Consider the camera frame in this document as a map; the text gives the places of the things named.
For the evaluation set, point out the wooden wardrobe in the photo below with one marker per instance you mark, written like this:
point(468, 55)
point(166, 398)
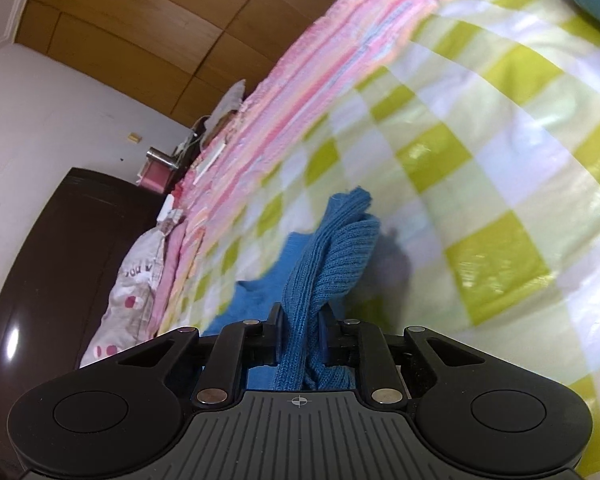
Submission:
point(176, 56)

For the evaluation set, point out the pink storage box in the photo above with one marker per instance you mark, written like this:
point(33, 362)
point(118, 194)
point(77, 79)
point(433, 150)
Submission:
point(156, 175)

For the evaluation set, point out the checkered yellow plastic sheet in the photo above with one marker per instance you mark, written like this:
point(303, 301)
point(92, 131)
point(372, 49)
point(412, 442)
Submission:
point(479, 143)

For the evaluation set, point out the pink pillow sheet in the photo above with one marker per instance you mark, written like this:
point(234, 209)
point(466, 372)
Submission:
point(171, 257)

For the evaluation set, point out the grey dotted pillow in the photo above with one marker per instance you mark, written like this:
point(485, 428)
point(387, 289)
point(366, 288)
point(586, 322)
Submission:
point(131, 300)

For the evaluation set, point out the pink striped bedspread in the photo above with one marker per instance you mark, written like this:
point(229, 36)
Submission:
point(240, 213)

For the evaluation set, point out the dark wooden headboard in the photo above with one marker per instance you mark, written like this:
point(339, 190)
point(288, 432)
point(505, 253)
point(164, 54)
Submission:
point(57, 289)

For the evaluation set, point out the blue striped knit sweater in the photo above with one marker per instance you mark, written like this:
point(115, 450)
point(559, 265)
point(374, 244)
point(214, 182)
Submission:
point(312, 270)

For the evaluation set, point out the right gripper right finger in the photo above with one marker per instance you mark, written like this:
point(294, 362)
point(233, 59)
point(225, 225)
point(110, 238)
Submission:
point(363, 349)

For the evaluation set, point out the steel thermos bottle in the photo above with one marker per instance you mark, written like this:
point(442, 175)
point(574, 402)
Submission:
point(162, 158)

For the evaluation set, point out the white flat box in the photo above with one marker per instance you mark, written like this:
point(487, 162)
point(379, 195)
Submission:
point(208, 161)

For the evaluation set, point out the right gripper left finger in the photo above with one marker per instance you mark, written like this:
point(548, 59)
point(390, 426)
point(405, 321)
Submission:
point(227, 358)

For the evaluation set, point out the grey cloth on nightstand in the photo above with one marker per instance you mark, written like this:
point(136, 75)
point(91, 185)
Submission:
point(230, 102)

